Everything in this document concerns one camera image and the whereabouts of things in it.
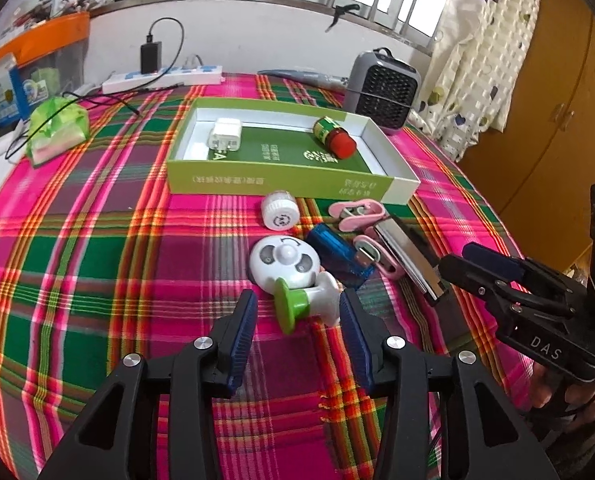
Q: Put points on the pink folding clip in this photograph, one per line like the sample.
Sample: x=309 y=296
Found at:
x=355 y=212

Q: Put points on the person's right hand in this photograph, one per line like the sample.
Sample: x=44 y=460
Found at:
x=542 y=385

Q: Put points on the small grey fan heater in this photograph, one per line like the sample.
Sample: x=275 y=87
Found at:
x=383 y=91

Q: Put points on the green bottle with red cap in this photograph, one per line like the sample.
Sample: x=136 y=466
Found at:
x=335 y=136

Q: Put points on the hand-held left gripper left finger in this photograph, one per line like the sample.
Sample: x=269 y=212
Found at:
x=241 y=332

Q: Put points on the white round face-shaped device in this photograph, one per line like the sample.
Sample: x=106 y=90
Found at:
x=283 y=260

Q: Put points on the grey folded umbrella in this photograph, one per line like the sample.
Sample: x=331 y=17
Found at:
x=302 y=76

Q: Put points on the pink nail clipper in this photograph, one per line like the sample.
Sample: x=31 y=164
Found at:
x=377 y=257

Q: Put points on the white spotted curtain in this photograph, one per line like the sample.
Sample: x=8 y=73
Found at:
x=477 y=60

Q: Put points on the pink plaid tablecloth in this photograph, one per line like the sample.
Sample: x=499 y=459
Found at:
x=102 y=260

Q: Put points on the blue translucent card reader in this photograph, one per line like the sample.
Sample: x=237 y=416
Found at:
x=340 y=255

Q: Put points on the green plastic bag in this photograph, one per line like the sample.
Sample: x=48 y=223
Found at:
x=57 y=127

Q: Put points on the white power strip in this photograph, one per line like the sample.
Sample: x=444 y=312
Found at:
x=177 y=77

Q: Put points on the silver harmonica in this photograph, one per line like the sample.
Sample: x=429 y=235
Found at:
x=410 y=260

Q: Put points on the white round ribbed cap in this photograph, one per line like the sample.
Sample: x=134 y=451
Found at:
x=280 y=210

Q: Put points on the blue and white box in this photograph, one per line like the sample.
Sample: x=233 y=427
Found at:
x=4 y=95

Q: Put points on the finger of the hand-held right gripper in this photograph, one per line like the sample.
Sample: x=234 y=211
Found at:
x=495 y=262
x=472 y=275

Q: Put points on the green cardboard box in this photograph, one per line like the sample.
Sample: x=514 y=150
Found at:
x=287 y=180

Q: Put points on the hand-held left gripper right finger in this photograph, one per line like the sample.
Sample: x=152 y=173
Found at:
x=353 y=335

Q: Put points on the black clip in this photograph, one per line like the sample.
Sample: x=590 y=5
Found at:
x=342 y=12

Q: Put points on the clear container with orange lid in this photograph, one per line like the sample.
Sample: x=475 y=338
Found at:
x=47 y=45

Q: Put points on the black power adapter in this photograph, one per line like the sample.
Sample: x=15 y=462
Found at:
x=151 y=57

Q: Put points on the green and white spool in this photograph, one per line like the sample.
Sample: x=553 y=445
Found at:
x=305 y=305

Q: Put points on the windowsill clutter pile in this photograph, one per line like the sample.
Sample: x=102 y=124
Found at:
x=62 y=5

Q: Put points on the white charger plug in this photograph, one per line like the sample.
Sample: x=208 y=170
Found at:
x=226 y=135

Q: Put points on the wooden cabinet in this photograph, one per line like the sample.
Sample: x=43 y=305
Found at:
x=562 y=125

